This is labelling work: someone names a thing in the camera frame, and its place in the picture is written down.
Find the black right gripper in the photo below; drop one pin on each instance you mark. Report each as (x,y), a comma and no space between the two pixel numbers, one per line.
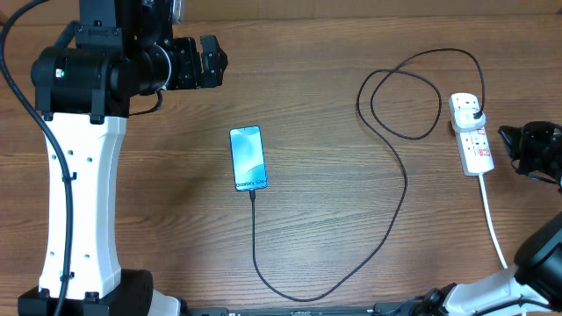
(518,141)

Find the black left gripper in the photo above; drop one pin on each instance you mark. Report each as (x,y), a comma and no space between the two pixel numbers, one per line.
(190,76)

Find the Samsung Galaxy smartphone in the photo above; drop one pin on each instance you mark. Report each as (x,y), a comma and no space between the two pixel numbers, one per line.
(249,167)

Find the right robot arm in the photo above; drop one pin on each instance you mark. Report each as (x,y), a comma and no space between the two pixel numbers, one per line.
(533,283)

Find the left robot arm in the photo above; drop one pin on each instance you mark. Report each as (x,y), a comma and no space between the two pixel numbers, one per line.
(84,84)

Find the white charger plug adapter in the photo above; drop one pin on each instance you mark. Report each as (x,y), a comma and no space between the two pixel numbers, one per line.
(464,120)

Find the white power strip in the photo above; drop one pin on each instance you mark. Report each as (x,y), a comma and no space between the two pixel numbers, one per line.
(473,147)

